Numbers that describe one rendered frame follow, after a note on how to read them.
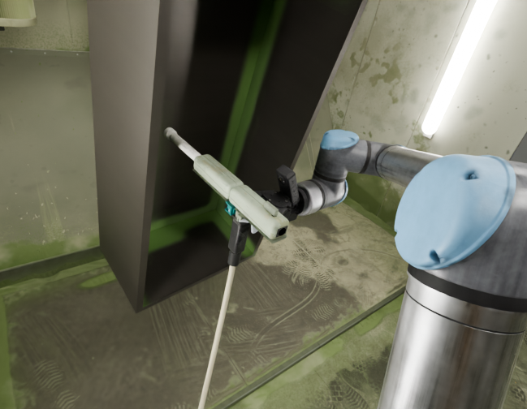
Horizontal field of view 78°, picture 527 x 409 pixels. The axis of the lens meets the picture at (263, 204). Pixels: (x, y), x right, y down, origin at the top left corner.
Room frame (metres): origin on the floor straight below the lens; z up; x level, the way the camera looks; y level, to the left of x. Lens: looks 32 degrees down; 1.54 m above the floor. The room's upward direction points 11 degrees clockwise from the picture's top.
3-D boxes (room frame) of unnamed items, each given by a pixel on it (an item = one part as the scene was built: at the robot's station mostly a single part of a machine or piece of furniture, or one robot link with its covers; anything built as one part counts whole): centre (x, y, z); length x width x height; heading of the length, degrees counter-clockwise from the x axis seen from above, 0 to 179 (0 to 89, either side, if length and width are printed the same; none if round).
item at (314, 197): (0.77, -0.10, 1.10); 0.10 x 0.05 x 0.09; 46
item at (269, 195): (0.71, -0.05, 1.09); 0.12 x 0.08 x 0.09; 136
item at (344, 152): (0.84, -0.18, 1.21); 0.12 x 0.09 x 0.12; 96
